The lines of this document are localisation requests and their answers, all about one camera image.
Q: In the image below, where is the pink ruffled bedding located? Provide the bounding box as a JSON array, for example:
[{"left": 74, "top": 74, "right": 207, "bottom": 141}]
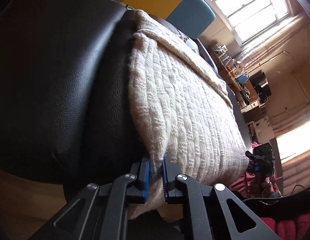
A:
[{"left": 230, "top": 141, "right": 310, "bottom": 240}]

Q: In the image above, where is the deer print pillow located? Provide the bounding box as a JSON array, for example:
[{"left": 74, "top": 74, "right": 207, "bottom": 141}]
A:
[{"left": 177, "top": 29, "right": 199, "bottom": 53}]

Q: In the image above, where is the black television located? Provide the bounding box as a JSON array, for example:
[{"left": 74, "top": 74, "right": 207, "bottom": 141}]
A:
[{"left": 249, "top": 70, "right": 272, "bottom": 103}]

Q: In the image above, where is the grey yellow blue sofa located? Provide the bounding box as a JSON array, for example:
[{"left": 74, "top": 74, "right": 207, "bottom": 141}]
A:
[{"left": 47, "top": 0, "right": 219, "bottom": 71}]

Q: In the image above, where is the cream knitted sweater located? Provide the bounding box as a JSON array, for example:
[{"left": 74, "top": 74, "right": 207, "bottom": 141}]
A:
[{"left": 128, "top": 10, "right": 249, "bottom": 219}]

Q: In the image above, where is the right checked curtain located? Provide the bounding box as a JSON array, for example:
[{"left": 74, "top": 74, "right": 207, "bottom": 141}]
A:
[{"left": 235, "top": 12, "right": 310, "bottom": 71}]

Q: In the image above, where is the wooden side table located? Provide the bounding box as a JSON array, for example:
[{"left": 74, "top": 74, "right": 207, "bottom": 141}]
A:
[{"left": 211, "top": 43, "right": 260, "bottom": 113}]

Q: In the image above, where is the window with white frame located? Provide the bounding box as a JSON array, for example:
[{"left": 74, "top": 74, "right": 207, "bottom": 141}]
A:
[{"left": 205, "top": 0, "right": 290, "bottom": 46}]

